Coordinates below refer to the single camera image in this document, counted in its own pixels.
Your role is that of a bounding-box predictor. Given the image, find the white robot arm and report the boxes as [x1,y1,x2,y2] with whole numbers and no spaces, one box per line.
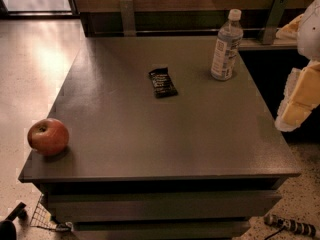
[275,0,320,132]

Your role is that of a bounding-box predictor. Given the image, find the wire mesh basket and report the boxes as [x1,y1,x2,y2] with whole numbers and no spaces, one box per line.
[30,194,72,233]

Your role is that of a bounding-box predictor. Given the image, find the metal bracket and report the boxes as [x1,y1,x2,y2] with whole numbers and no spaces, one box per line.
[258,0,289,45]
[120,0,136,37]

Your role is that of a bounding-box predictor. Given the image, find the black and white power strip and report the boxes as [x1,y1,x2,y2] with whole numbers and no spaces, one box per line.
[264,214,320,239]

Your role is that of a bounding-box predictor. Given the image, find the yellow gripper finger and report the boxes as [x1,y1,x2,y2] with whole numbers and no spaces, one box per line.
[276,14,303,40]
[275,61,320,132]

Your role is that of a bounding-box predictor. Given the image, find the red apple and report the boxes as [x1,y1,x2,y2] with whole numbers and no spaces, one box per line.
[27,118,69,156]

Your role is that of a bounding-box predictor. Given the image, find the right metal bracket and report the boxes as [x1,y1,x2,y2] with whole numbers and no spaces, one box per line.
[258,0,289,45]

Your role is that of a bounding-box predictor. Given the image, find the left metal bracket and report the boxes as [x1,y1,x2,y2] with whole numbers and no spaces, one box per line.
[120,0,136,37]

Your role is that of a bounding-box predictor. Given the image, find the grey drawer cabinet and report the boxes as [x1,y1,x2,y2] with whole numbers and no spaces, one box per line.
[20,37,300,240]

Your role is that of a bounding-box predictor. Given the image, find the black object at corner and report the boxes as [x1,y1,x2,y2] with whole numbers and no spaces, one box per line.
[0,202,27,240]

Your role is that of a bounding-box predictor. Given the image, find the clear plastic water bottle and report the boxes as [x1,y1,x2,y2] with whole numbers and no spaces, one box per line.
[211,9,243,81]

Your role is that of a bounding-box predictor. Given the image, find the black snack bar wrapper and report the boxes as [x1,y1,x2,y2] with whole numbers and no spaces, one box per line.
[149,68,178,98]

